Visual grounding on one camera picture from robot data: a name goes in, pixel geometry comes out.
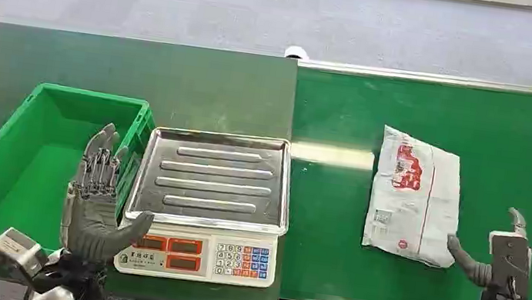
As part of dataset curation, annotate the grey parcel with red print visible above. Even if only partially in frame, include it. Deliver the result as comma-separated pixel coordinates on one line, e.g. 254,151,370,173
360,124,473,271

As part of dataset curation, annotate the white electronic scale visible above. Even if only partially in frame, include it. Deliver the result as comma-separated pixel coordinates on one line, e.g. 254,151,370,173
112,119,300,295

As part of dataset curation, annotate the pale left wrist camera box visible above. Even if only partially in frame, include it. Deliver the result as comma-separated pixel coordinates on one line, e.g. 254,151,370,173
0,225,53,289

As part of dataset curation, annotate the green plastic crate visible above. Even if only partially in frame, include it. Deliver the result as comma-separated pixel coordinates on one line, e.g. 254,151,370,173
0,76,161,273

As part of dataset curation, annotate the white round cap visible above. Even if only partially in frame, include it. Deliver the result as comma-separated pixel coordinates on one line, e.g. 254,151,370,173
283,44,311,62

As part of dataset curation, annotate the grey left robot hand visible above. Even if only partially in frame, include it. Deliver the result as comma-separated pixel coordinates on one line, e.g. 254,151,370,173
55,118,167,272

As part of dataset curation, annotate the green conveyor belt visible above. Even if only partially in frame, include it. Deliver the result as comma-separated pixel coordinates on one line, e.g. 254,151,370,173
266,56,532,300

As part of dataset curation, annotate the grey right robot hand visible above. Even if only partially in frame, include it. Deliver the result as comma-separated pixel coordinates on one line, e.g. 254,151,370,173
439,199,532,300

